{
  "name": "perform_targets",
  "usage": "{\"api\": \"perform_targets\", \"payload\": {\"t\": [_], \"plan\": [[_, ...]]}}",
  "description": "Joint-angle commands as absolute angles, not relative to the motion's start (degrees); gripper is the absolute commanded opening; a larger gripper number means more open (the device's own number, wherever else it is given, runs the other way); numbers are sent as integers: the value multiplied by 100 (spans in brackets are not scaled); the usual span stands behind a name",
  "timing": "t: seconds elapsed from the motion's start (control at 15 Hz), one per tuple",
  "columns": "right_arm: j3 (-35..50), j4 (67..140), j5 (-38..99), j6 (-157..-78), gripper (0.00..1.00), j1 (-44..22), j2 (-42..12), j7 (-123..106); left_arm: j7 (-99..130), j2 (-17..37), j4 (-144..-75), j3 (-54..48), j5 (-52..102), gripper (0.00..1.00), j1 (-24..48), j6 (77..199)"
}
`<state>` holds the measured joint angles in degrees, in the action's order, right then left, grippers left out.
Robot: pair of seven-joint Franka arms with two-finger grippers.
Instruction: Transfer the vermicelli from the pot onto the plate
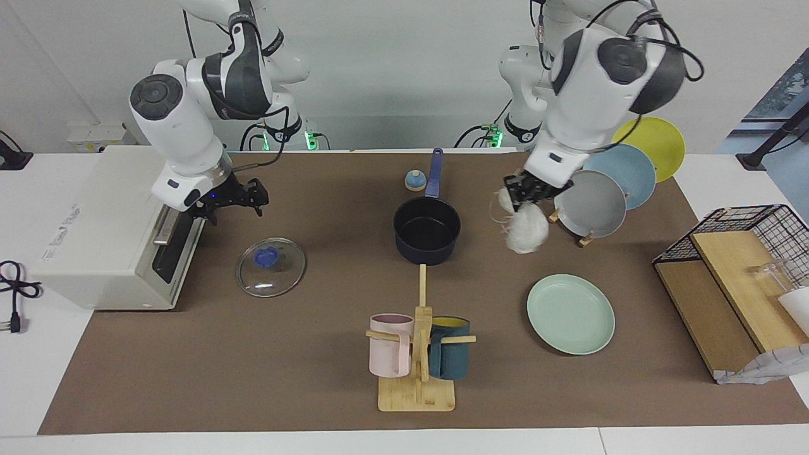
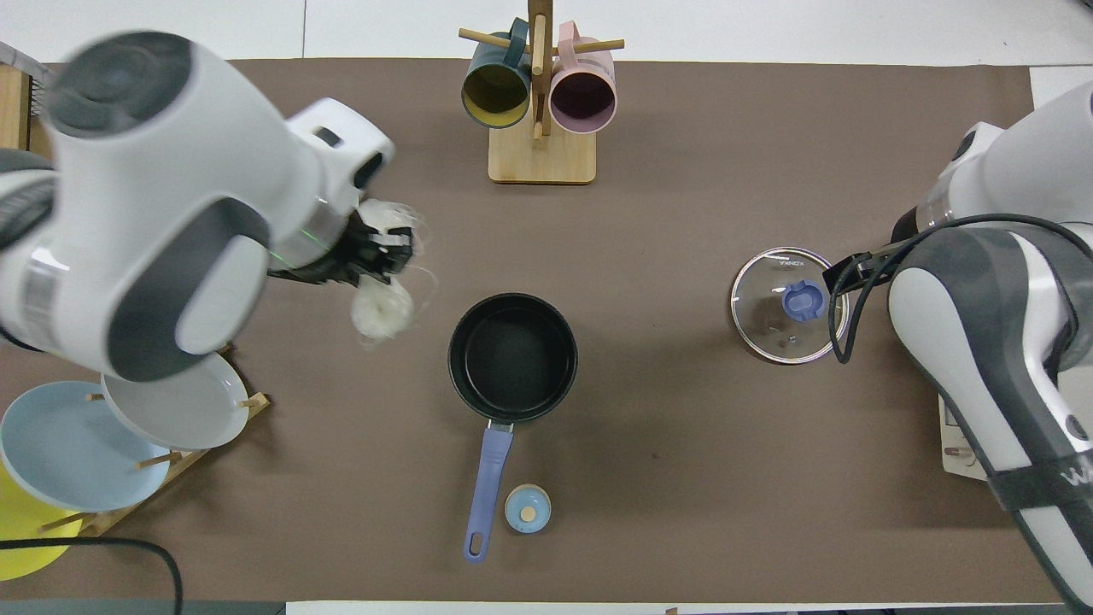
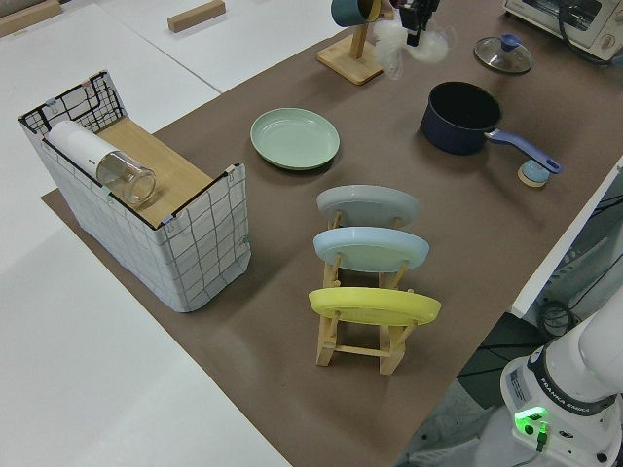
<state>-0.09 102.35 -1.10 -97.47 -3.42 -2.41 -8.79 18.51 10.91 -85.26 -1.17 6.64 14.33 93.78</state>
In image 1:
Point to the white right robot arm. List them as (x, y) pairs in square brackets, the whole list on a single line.
[(170, 120)]

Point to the pink mug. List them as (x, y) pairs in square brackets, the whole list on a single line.
[(389, 354)]

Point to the cream toaster oven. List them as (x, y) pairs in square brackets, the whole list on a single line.
[(95, 234)]

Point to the white cup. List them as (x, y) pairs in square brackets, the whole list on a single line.
[(796, 309)]

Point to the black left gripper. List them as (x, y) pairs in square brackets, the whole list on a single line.
[(543, 189)]

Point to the clear glass cup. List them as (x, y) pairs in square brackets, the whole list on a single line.
[(774, 278)]

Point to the dark blue saucepan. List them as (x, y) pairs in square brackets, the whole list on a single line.
[(426, 234)]

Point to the wooden mug tree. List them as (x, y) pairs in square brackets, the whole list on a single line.
[(417, 395)]

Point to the dark teal mug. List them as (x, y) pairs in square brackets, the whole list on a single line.
[(450, 357)]

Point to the grey plate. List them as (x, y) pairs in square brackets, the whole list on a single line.
[(594, 205)]

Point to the black desk mount base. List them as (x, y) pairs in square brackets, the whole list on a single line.
[(12, 161)]

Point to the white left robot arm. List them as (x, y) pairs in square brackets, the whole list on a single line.
[(588, 95)]

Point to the white patterned cloth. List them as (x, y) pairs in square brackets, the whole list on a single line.
[(771, 366)]

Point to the glass lid with blue knob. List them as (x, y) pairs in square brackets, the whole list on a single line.
[(278, 278)]

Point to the wooden plate rack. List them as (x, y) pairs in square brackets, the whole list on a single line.
[(586, 239)]

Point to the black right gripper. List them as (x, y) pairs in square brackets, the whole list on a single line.
[(224, 196)]

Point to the yellow plate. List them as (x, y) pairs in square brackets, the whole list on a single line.
[(663, 142)]

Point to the white power strip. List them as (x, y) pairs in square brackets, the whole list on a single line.
[(95, 136)]

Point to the light blue plate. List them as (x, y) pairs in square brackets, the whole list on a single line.
[(632, 174)]

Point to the mint green plate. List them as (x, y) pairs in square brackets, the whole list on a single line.
[(571, 314)]

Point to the wooden shelf rack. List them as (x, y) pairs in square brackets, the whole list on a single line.
[(727, 278)]

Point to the brown table mat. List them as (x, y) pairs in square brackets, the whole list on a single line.
[(284, 354)]

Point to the small blue wooden-knob timer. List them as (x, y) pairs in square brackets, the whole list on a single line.
[(414, 182)]

